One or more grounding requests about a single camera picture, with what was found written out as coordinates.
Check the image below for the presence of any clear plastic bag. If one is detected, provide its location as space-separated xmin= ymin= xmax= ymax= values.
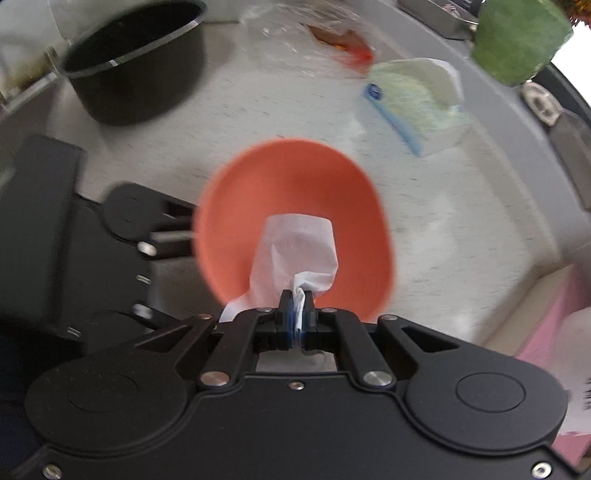
xmin=239 ymin=0 xmax=385 ymax=80

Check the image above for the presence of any orange footed bowl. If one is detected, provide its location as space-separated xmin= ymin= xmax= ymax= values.
xmin=193 ymin=137 xmax=396 ymax=325

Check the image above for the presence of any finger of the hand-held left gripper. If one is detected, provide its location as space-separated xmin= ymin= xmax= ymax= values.
xmin=137 ymin=195 xmax=198 ymax=261
xmin=132 ymin=303 xmax=186 ymax=330

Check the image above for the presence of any white paper tissue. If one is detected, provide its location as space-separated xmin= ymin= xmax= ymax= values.
xmin=219 ymin=213 xmax=341 ymax=343

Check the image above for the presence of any rectangular metal tray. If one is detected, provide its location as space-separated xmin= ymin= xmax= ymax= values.
xmin=401 ymin=0 xmax=482 ymax=41

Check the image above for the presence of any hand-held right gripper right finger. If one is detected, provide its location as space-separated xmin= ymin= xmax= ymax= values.
xmin=298 ymin=290 xmax=461 ymax=389

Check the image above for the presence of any green plant pot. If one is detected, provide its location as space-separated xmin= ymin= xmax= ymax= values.
xmin=470 ymin=0 xmax=574 ymax=88

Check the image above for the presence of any patterned tissue pack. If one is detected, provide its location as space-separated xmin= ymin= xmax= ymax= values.
xmin=361 ymin=58 xmax=472 ymax=158

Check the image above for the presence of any pink flat box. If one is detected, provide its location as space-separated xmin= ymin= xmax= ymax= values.
xmin=515 ymin=265 xmax=591 ymax=464

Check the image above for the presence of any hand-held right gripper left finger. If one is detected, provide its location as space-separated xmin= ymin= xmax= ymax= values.
xmin=134 ymin=290 xmax=297 ymax=388

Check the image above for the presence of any black cooking pot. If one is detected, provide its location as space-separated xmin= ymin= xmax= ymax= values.
xmin=60 ymin=0 xmax=209 ymax=128

